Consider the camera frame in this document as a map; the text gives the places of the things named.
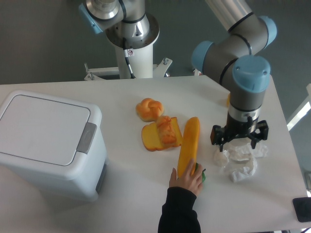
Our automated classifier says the crumpled white paper middle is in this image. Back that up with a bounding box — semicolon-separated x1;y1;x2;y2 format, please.
213;149;229;167

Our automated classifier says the small orange pastry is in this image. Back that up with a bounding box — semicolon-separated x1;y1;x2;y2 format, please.
156;116;177;147

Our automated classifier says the white plastic trash can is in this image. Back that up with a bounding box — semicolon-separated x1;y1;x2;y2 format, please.
0;90;107;201

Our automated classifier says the yellow bell pepper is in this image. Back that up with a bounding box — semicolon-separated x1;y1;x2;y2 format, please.
226;93;230;107

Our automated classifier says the white frame at right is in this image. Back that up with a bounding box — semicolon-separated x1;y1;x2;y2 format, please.
286;84;311;131

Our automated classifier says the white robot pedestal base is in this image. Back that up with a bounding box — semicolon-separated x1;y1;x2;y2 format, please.
85;13;173;81

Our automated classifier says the green bell pepper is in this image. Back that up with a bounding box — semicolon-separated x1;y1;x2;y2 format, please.
194;163;206;182

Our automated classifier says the yellow toast slice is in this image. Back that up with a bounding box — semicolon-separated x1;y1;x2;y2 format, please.
141;117;182;151

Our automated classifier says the crumpled white paper lower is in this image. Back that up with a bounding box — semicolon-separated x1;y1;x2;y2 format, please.
225;158;258;183

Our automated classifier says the person's hand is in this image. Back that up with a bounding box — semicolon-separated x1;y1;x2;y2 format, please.
169;159;203;196

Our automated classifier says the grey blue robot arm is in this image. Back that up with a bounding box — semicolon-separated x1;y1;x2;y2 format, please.
79;0;277;147

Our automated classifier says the crumpled white paper upper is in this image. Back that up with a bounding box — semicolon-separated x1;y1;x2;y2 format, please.
229;143;268;162

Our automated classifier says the yellow baguette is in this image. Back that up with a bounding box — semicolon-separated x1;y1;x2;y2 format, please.
177;116;200;178

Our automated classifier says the black device at edge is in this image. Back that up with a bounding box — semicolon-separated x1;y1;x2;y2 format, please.
292;197;311;222

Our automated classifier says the black sleeved forearm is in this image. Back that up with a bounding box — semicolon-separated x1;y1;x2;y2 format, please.
158;187;201;233

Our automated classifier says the crumpled white paper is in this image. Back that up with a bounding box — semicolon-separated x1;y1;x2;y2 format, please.
225;158;258;183
229;143;268;162
213;149;229;167

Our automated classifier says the round knotted bread roll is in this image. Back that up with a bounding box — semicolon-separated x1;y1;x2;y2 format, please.
136;98;164;122

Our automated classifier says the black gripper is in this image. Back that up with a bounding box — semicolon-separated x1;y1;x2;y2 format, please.
210;113;269;152

